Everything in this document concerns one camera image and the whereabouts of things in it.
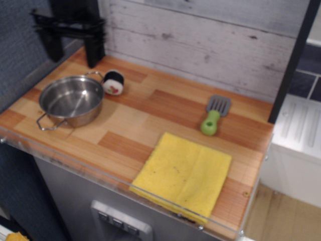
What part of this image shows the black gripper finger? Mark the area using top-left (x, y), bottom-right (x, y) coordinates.
top-left (84, 38), bottom-right (105, 59)
top-left (37, 29), bottom-right (64, 62)

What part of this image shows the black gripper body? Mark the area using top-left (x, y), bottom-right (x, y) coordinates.
top-left (31, 0), bottom-right (105, 40)

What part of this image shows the stainless steel pot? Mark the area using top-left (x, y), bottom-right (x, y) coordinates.
top-left (36, 71), bottom-right (104, 131)

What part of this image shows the plush sushi roll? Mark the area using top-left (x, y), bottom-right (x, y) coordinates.
top-left (103, 70), bottom-right (124, 95)

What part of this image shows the clear acrylic edge guard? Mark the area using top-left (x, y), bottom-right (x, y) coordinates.
top-left (1, 128), bottom-right (244, 240)

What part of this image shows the yellow folded cloth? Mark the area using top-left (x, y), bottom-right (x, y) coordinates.
top-left (129, 133), bottom-right (232, 224)

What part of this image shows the silver dispenser button panel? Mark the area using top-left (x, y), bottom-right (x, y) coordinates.
top-left (91, 200), bottom-right (153, 240)

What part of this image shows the yellow object bottom left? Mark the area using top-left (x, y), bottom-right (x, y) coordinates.
top-left (5, 232), bottom-right (30, 241)

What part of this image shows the white radiator cabinet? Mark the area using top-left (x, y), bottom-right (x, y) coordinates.
top-left (260, 94), bottom-right (320, 207)

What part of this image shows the left dark frame post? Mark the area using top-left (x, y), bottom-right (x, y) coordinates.
top-left (84, 1), bottom-right (105, 68)

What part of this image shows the dark frame post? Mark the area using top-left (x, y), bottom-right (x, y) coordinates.
top-left (84, 1), bottom-right (105, 68)
top-left (268, 0), bottom-right (320, 124)

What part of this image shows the grey spatula green handle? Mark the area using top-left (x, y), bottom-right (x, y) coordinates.
top-left (200, 95), bottom-right (231, 136)

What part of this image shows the right dark frame post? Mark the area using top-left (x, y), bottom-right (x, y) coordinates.
top-left (268, 0), bottom-right (320, 124)

